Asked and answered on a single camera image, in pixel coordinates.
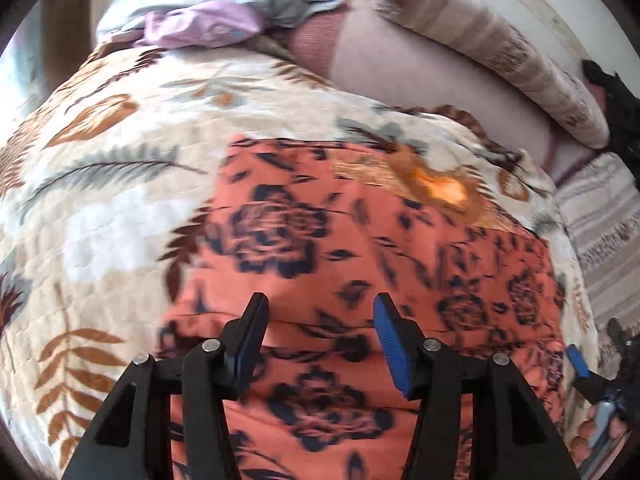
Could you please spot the striped bolster pillow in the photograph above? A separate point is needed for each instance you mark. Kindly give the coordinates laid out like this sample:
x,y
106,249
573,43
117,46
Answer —
x,y
472,29

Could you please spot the striped flat cushion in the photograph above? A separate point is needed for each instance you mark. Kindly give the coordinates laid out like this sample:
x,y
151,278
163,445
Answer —
x,y
600,210

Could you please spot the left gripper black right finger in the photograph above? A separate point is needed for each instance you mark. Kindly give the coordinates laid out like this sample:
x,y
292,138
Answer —
x,y
513,435

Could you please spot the orange floral garment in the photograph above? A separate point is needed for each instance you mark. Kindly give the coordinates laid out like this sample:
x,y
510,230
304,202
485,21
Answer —
x,y
321,228

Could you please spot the black cloth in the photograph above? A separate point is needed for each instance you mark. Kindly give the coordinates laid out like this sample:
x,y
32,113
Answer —
x,y
621,111

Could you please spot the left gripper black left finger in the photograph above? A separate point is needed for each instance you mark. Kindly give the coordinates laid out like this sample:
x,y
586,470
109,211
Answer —
x,y
129,437

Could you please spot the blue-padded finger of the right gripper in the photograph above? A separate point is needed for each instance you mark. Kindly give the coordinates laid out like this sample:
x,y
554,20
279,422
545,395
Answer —
x,y
588,384

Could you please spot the cream leaf-pattern blanket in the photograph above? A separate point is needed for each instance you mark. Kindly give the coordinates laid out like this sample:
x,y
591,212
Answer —
x,y
101,184

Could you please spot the pink bed sheet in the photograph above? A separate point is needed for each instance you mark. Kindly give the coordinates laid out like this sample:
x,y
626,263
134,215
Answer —
x,y
360,52

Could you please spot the purple floral cloth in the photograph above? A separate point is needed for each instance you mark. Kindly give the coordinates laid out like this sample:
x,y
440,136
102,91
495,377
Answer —
x,y
211,24

